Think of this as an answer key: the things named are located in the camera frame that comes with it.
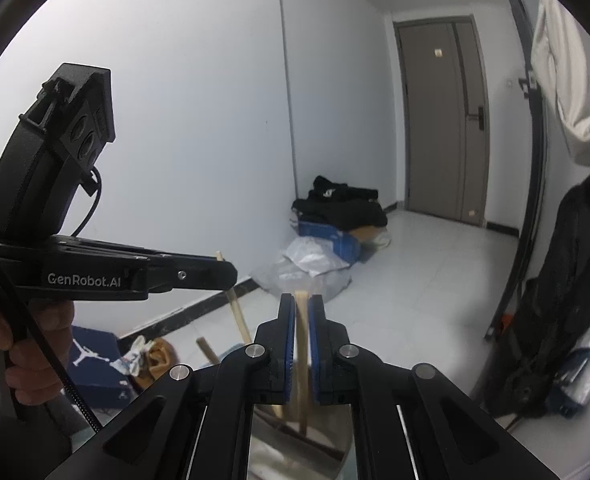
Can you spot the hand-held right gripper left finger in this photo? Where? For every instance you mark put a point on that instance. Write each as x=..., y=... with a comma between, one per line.
x=287, y=350

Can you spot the black sliding door frame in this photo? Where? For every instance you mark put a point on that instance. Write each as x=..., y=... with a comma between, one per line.
x=532, y=185

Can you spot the white plastic bag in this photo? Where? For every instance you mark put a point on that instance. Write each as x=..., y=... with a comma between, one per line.
x=310, y=257

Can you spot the brown shoes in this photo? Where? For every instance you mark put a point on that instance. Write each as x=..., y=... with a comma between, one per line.
x=161, y=360

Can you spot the grey-brown entrance door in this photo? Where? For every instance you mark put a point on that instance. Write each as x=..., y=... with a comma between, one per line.
x=435, y=135

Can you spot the white utensil holder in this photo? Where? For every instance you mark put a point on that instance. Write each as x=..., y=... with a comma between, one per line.
x=325, y=437

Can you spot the black sliding door latch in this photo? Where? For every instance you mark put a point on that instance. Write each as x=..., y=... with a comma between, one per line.
x=526, y=84

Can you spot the grey plastic bag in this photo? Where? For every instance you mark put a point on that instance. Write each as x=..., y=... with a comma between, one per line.
x=336, y=286

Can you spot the black backpack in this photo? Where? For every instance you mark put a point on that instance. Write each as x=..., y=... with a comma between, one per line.
x=560, y=270

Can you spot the wooden chopstick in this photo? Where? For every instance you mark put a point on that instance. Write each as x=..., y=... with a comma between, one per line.
x=240, y=317
x=301, y=410

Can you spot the small orange object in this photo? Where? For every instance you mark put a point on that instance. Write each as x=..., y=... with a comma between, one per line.
x=504, y=327

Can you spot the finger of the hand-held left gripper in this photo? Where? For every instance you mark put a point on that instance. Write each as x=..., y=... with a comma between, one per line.
x=200, y=276
x=200, y=257

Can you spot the white shoulder bag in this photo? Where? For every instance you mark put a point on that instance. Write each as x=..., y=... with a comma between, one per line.
x=575, y=85

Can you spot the blue cardboard box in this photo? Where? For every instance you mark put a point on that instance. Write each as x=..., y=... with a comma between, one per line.
x=325, y=235

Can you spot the black clothes pile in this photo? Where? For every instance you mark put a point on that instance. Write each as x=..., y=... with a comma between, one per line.
x=345, y=205

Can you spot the dark blue shoe box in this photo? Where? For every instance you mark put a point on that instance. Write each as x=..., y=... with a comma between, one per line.
x=95, y=360

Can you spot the brown cardboard box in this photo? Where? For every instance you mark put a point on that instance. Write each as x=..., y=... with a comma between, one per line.
x=372, y=237

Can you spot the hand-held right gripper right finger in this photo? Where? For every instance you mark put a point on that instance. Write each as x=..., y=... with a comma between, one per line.
x=317, y=350

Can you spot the person's left hand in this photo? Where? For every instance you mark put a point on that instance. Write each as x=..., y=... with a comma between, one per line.
x=35, y=365

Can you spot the white crumpled cloth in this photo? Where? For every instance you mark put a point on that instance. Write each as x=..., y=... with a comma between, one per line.
x=134, y=357

